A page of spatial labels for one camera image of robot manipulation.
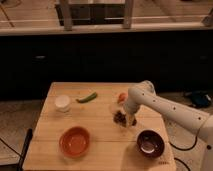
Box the red bowl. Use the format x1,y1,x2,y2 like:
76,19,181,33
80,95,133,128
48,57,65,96
59,126,90,158

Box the right wooden post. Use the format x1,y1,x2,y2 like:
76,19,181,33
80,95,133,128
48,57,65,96
122,0,134,29

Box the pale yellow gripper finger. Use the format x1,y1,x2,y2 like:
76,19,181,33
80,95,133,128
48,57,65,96
128,115,137,126

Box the orange fruit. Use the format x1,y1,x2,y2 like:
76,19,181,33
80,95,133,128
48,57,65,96
117,93,128,104

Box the green pepper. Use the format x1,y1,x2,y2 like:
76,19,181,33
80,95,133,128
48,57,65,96
76,92,98,103

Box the dark blue object on floor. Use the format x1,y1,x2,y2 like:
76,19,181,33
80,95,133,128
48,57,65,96
184,91,212,108

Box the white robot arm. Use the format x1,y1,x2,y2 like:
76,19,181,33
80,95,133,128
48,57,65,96
123,80,213,171

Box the left wooden post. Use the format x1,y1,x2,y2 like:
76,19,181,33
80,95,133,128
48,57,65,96
59,0,72,31

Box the black cable on floor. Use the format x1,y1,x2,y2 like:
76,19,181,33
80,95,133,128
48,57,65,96
169,133,201,171

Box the wooden post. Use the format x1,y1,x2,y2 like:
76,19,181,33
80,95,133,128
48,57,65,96
122,0,134,29
59,0,72,31

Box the dark purple bowl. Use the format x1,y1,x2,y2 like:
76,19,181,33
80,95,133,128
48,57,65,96
137,130,165,158

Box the white cup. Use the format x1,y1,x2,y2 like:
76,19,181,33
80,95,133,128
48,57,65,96
55,95,70,112

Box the dark grape bunch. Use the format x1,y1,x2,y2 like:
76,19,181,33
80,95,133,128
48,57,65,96
113,111,129,127

